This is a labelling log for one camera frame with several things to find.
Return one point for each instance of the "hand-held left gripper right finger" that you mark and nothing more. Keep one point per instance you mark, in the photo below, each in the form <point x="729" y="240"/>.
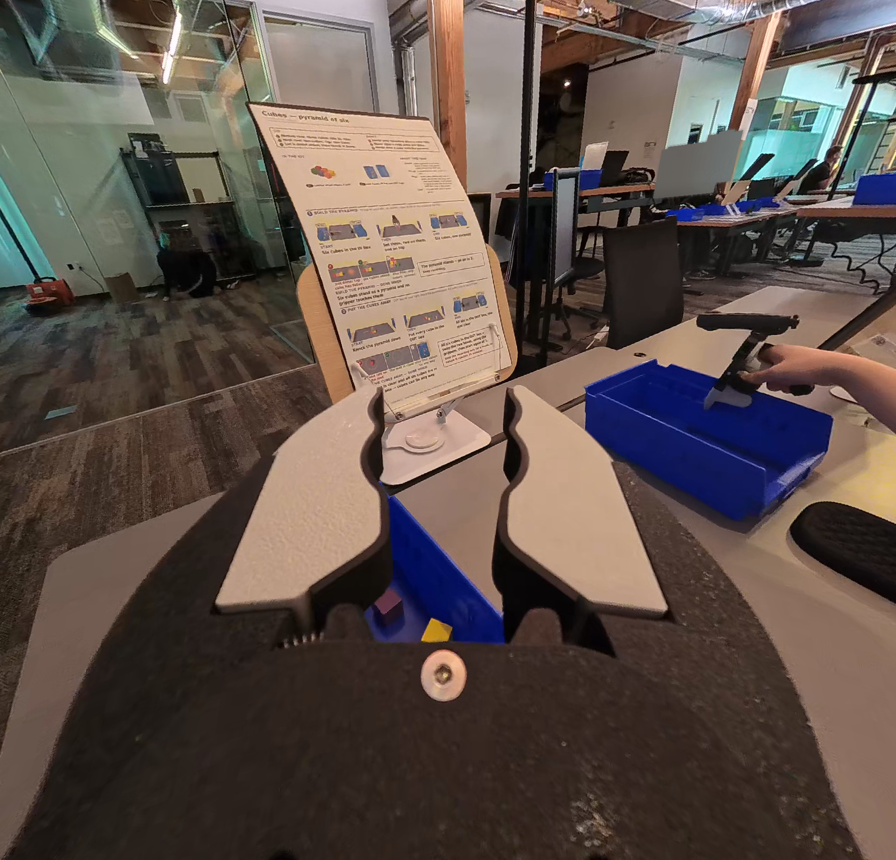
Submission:
<point x="574" y="517"/>

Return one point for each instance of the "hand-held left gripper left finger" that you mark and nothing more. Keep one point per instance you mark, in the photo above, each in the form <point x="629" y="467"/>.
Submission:
<point x="308" y="517"/>

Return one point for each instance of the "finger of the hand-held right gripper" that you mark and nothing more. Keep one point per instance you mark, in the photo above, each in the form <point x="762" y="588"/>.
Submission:
<point x="728" y="396"/>

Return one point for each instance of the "blue plastic bin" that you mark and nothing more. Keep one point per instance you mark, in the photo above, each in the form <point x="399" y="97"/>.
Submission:
<point x="434" y="573"/>
<point x="875" y="189"/>
<point x="665" y="419"/>

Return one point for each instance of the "purple wooden cube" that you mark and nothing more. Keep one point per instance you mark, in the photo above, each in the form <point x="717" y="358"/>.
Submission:
<point x="388" y="608"/>

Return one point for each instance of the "yellow wooden cube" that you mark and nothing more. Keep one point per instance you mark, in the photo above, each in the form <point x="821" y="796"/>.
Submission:
<point x="437" y="630"/>

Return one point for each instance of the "person's right forearm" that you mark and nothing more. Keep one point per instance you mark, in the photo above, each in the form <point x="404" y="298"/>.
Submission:
<point x="871" y="387"/>

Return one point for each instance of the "person's right hand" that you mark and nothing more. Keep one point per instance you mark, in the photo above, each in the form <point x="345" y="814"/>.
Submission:
<point x="798" y="366"/>

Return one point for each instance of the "black office chair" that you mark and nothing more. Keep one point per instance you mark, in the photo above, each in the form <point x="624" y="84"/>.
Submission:
<point x="644" y="279"/>

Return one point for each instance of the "black wrist rest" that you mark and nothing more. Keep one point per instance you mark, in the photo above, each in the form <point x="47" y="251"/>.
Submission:
<point x="854" y="545"/>

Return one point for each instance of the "wooden display board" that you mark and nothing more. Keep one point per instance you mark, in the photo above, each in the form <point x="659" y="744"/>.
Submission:
<point x="315" y="314"/>

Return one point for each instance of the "dark bulky floor object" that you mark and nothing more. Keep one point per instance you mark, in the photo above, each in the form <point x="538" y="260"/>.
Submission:
<point x="185" y="272"/>

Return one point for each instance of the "printed instruction sheet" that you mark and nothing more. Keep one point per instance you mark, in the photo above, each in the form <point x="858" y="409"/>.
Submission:
<point x="385" y="244"/>

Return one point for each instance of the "black framed display panel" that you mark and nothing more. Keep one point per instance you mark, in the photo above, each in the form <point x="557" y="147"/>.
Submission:
<point x="479" y="212"/>

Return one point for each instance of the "brown cardboard box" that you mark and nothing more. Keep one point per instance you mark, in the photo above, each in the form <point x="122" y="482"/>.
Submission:
<point x="122" y="287"/>

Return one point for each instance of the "black floor lamp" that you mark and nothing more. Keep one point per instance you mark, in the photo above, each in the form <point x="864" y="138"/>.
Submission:
<point x="526" y="104"/>

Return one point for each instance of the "black metal shelf rack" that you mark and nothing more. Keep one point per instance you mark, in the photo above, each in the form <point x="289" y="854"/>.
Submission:
<point x="182" y="202"/>

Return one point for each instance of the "red floor machine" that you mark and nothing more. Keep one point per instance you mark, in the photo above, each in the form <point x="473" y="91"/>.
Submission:
<point x="50" y="294"/>

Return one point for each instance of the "glass panel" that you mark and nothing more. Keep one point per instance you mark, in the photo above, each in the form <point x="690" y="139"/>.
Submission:
<point x="70" y="174"/>

